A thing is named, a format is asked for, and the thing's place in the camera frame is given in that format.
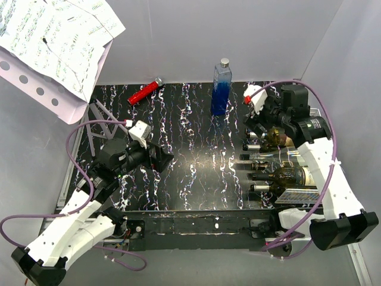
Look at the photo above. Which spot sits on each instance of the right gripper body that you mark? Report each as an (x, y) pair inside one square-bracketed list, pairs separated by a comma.
[(271, 115)]

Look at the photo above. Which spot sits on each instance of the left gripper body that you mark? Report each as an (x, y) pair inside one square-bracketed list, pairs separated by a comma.
[(137, 155)]

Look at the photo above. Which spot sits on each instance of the dark green wine bottle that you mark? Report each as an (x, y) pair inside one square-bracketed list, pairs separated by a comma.
[(276, 137)]

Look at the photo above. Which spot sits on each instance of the clear glass bottle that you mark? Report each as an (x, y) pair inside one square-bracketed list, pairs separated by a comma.
[(268, 155)]

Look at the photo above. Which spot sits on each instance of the blue square glass bottle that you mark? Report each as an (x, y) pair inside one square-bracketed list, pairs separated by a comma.
[(221, 87)]

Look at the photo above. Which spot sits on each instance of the dark wine bottle white label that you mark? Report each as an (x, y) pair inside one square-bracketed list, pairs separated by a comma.
[(287, 176)]

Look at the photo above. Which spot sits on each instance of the red glitter microphone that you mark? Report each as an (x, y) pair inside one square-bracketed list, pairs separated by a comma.
[(143, 93)]

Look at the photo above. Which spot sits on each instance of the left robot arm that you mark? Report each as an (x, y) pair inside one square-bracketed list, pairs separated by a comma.
[(81, 224)]

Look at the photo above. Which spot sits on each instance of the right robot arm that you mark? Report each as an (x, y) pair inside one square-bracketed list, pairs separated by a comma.
[(337, 218)]

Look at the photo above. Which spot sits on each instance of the wine bottle silver foil lower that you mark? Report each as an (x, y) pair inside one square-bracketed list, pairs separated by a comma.
[(255, 147)]

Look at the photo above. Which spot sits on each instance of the bottom wine bottle silver foil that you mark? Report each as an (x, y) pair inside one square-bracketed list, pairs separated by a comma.
[(273, 188)]

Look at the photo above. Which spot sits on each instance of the lilac music stand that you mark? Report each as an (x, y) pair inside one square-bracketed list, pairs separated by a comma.
[(47, 92)]

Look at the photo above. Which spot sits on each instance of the sheet music pages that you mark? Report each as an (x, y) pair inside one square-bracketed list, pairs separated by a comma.
[(63, 40)]

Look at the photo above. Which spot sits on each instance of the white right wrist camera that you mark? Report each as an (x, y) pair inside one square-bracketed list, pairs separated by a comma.
[(254, 99)]

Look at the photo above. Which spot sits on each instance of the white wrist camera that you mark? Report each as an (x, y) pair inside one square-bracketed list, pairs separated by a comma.
[(254, 99), (139, 132)]

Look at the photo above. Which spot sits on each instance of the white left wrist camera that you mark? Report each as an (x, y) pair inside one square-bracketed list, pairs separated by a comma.
[(139, 132)]

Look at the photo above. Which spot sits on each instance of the white wire wine rack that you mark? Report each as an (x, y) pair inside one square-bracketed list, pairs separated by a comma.
[(297, 194)]

